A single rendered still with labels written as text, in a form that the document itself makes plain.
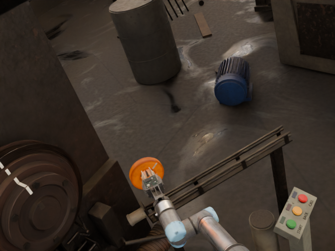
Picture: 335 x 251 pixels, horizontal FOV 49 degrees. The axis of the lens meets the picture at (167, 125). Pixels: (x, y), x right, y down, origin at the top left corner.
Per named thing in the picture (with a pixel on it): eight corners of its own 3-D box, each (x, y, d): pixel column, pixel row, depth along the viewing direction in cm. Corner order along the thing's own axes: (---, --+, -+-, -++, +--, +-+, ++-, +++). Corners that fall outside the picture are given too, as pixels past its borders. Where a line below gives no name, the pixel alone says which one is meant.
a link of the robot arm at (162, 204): (176, 212, 147) (158, 222, 146) (172, 203, 150) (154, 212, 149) (173, 204, 142) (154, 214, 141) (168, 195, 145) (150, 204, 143)
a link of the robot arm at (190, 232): (198, 239, 151) (195, 228, 143) (174, 252, 149) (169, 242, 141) (189, 224, 156) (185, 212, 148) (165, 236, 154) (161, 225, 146)
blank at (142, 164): (149, 189, 169) (151, 194, 166) (122, 179, 161) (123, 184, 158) (168, 163, 166) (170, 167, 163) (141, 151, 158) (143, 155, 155)
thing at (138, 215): (130, 219, 180) (124, 212, 176) (146, 210, 180) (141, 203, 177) (133, 228, 175) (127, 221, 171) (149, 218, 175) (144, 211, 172)
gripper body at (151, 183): (156, 171, 151) (168, 194, 143) (160, 182, 158) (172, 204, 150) (140, 180, 150) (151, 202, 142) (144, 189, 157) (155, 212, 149)
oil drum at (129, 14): (125, 82, 434) (95, 12, 383) (153, 57, 468) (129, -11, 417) (164, 87, 400) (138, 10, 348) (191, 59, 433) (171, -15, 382)
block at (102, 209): (104, 242, 183) (84, 212, 169) (114, 229, 187) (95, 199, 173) (119, 250, 176) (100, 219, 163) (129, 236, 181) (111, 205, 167)
